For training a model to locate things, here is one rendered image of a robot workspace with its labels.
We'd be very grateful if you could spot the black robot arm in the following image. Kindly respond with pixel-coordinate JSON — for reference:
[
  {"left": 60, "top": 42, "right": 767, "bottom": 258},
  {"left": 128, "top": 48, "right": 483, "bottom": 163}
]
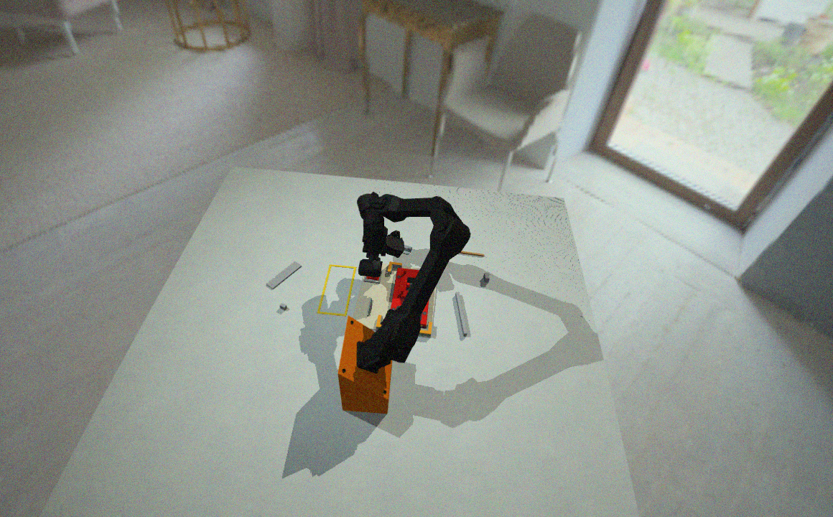
[{"left": 356, "top": 192, "right": 471, "bottom": 373}]

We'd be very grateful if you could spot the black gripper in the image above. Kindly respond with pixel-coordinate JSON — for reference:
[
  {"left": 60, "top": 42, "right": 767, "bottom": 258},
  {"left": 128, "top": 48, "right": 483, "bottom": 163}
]
[{"left": 358, "top": 226, "right": 388, "bottom": 277}]

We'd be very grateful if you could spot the grey flat bar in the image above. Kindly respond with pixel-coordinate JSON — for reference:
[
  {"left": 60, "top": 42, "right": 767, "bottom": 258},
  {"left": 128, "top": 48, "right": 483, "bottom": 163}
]
[{"left": 266, "top": 261, "right": 302, "bottom": 289}]

